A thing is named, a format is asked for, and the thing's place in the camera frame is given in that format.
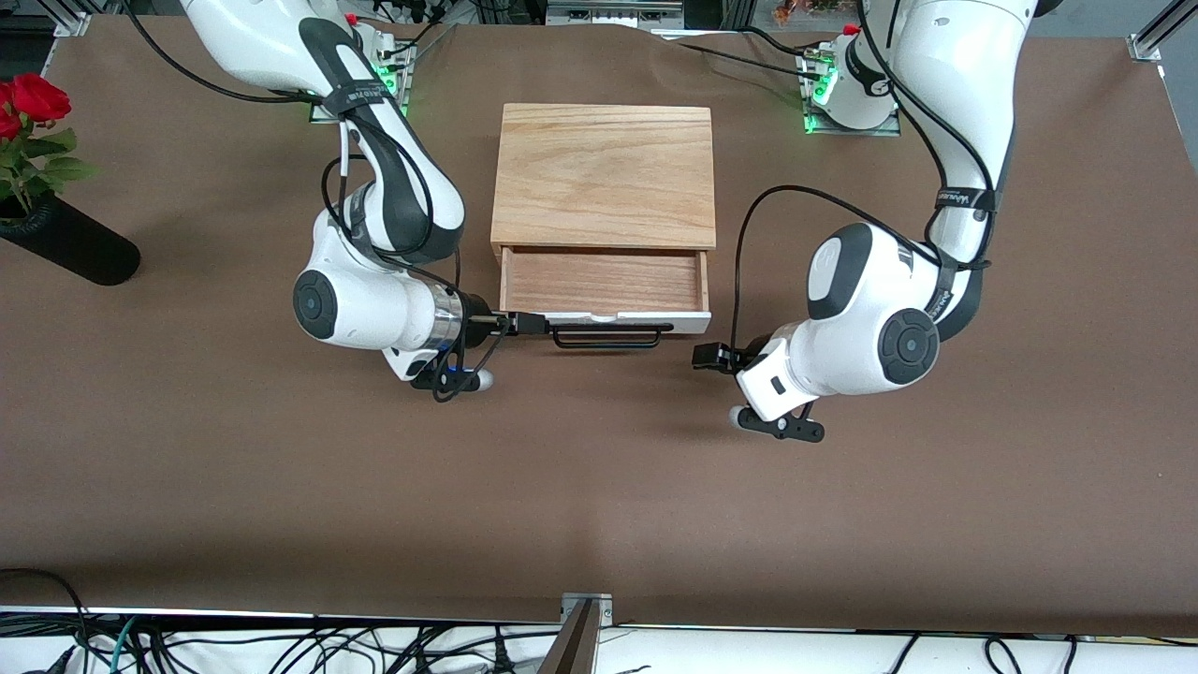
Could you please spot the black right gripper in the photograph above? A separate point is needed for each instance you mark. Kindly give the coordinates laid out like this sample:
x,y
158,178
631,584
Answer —
x,y
477,314

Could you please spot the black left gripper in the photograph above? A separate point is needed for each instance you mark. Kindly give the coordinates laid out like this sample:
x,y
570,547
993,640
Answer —
x,y
733,358

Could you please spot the wooden drawer with white front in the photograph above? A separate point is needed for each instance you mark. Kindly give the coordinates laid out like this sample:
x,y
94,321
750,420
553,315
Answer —
x,y
604,281

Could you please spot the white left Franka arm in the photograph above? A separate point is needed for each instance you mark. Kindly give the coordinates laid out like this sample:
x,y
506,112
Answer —
x,y
870,318

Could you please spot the light wooden drawer cabinet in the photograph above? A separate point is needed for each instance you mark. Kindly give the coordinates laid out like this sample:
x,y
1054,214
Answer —
x,y
604,173

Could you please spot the brown table cover sheet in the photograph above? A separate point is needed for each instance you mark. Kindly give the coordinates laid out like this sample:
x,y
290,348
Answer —
x,y
599,487

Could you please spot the grey power strip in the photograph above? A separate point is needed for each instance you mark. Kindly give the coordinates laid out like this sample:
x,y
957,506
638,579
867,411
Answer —
x,y
613,11

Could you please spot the black cylindrical vase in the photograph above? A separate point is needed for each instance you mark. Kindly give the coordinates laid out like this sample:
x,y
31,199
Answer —
x,y
80,245

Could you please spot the green rose stem leaves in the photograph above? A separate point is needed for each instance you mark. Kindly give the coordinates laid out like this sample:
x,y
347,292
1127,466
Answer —
x,y
51,168

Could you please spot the red rose bloom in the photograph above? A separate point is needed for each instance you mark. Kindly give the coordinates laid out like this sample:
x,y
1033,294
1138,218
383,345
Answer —
x,y
7,117
39,96

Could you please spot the aluminium frame post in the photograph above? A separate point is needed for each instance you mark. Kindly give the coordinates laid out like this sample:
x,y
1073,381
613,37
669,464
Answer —
x,y
580,637

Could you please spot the aluminium table edge rail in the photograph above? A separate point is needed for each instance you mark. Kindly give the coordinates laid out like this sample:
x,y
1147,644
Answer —
x,y
234,614

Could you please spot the aluminium frame corner profile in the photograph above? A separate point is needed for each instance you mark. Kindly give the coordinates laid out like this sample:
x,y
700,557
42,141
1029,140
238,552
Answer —
x,y
1156,37
73,17

